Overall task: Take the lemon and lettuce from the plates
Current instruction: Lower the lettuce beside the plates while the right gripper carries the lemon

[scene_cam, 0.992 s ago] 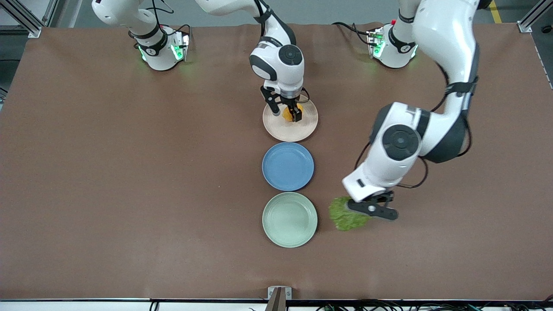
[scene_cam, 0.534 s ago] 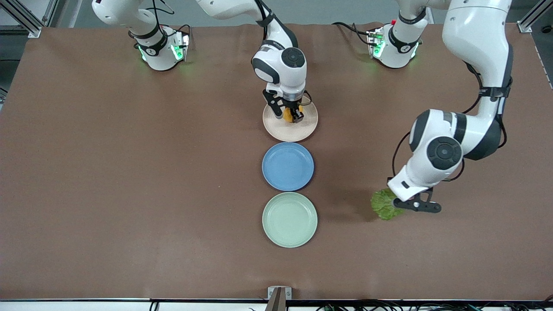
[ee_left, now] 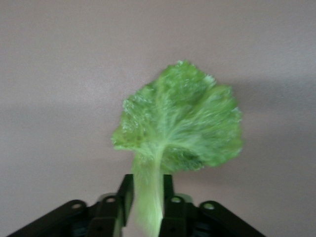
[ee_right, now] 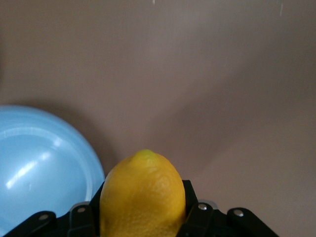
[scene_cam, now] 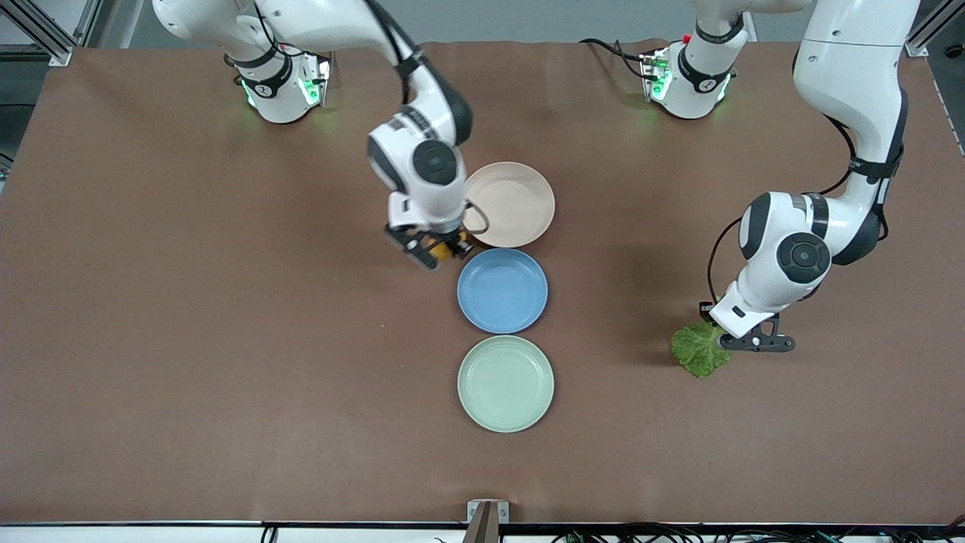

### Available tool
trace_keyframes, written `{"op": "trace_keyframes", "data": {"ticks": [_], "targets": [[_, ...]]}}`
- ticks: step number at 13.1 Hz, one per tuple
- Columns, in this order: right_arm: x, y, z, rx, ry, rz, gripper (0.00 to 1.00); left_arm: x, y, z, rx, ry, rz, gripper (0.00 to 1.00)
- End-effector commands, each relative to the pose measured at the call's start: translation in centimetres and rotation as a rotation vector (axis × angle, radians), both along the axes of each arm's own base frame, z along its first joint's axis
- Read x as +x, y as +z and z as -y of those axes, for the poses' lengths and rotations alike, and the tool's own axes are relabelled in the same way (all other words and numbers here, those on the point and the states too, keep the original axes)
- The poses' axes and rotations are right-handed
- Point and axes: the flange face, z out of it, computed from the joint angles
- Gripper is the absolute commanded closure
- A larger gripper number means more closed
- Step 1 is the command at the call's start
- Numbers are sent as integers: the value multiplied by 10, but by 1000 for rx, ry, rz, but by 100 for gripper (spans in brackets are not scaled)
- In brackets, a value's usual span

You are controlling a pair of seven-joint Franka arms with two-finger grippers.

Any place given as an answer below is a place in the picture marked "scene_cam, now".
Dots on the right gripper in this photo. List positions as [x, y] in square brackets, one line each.
[457, 241]

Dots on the aluminium frame bar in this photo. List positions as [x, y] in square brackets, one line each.
[924, 38]
[53, 47]

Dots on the light green round plate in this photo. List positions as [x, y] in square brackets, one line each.
[505, 383]

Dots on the beige round plate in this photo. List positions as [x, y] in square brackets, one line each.
[513, 204]

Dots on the brown table mat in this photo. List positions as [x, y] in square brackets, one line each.
[226, 339]

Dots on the yellow lemon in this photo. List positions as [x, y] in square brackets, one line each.
[446, 249]

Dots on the grey metal bracket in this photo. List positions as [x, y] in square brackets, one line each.
[475, 510]

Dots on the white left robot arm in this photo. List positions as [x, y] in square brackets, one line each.
[852, 90]

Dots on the green lettuce leaf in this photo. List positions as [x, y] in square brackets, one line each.
[700, 351]

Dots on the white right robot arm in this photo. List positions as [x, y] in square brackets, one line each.
[422, 162]

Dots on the blue round plate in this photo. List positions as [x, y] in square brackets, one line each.
[502, 291]

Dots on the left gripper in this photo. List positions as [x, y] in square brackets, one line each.
[705, 313]

